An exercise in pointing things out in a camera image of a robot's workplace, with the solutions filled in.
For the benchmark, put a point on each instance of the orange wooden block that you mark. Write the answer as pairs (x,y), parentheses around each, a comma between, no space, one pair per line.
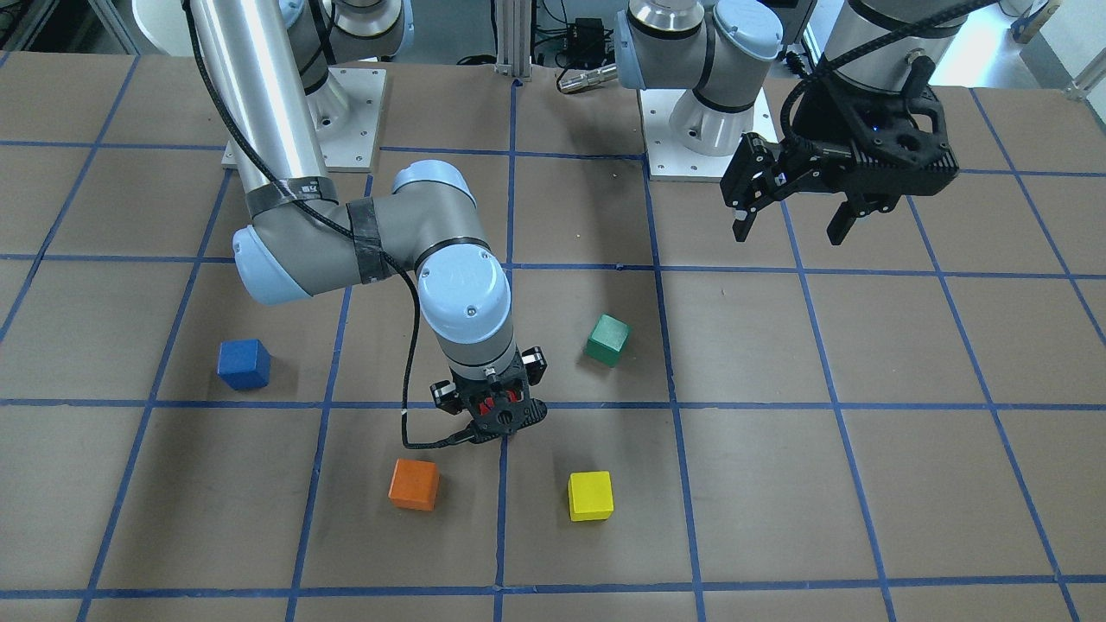
(414,485)

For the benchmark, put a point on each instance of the yellow wooden block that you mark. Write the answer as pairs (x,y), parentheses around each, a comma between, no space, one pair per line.
(590,495)

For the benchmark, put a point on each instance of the red wooden block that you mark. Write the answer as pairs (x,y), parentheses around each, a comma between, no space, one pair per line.
(497,402)

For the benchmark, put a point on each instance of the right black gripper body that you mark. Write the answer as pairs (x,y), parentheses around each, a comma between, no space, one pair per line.
(535,364)

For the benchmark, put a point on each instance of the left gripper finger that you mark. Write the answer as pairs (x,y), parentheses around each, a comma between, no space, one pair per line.
(744,218)
(846,215)

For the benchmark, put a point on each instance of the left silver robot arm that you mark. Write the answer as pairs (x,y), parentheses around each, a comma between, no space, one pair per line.
(722,53)

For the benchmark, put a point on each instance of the blue wooden block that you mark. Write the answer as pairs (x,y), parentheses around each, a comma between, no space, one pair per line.
(244,364)

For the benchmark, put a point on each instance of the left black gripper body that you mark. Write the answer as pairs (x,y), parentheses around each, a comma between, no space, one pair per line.
(816,141)

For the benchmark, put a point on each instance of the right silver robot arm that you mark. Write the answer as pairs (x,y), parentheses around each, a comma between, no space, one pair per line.
(268,68)

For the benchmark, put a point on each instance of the green wooden block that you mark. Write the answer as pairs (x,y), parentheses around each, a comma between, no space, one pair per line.
(607,340)

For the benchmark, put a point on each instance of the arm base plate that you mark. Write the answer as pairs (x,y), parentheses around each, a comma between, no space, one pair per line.
(687,141)
(333,129)

